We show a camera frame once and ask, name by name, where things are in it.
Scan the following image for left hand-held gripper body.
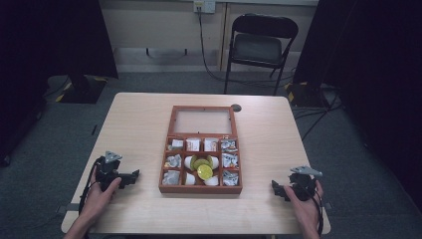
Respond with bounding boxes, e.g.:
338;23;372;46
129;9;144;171
95;150;133;192

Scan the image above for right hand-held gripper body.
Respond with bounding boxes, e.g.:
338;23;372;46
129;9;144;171
288;165;323;202

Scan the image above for person's right hand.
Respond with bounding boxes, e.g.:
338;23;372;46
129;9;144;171
283;179;324;231

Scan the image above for person's left hand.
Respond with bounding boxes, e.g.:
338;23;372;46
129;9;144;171
81;166;122;221

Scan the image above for silver foil packet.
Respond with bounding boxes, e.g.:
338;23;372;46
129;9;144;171
222;169;240;187
221;152;240;169
161;169;181;186
220;138;239;153
164;153;183;169

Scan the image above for grey and white packet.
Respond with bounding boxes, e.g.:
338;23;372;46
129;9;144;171
167;138;185;152

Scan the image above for white and orange packet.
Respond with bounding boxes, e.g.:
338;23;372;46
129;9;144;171
203;137;219;152
185;137;201;152

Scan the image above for brown wooden compartment box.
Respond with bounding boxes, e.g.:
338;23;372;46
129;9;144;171
158;105;244;195

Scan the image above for pile of small white cups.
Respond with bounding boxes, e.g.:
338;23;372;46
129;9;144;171
183;153;221;187

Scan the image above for black stand base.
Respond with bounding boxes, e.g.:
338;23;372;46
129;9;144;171
284;81;333;110
46;75;109;105

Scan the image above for dark curtain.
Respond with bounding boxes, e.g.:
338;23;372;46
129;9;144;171
293;0;422;213
0;0;119;167

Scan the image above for black folding chair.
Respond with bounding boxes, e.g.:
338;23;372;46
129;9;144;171
223;13;300;97

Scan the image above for left hand-held gripper cable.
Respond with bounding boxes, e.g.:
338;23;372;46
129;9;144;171
78;156;105;214

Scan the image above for hand-held gripper cable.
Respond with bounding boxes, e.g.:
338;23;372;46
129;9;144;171
78;156;105;214
307;185;325;237

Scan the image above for right hand-held gripper cable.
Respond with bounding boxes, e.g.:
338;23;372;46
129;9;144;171
307;185;325;237

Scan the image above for black floor cables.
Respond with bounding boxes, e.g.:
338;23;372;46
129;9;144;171
293;90;344;141

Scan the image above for white wall socket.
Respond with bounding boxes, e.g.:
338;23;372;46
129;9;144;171
193;0;217;15

